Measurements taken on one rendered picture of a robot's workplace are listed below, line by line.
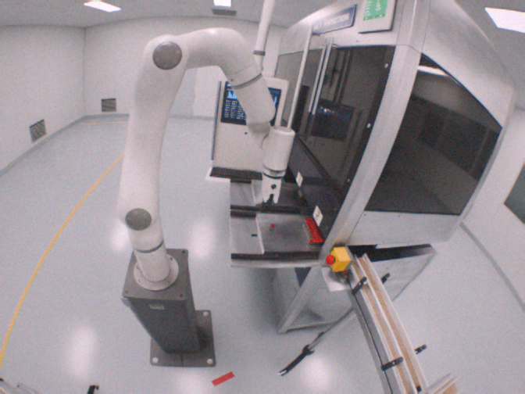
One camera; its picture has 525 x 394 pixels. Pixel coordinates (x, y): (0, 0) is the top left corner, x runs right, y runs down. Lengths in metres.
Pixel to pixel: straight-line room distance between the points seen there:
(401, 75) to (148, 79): 0.65
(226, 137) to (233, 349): 1.56
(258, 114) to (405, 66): 0.47
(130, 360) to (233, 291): 1.01
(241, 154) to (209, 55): 1.23
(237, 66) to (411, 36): 0.52
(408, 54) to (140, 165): 0.80
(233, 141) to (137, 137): 1.19
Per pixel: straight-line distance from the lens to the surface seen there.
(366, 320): 0.93
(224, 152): 1.69
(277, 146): 0.67
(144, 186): 0.56
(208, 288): 1.86
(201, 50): 0.55
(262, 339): 1.70
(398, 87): 0.71
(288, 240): 1.05
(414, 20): 0.77
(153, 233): 0.70
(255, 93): 0.57
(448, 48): 0.89
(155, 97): 0.49
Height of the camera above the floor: 1.59
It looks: 33 degrees down
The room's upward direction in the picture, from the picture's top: 12 degrees clockwise
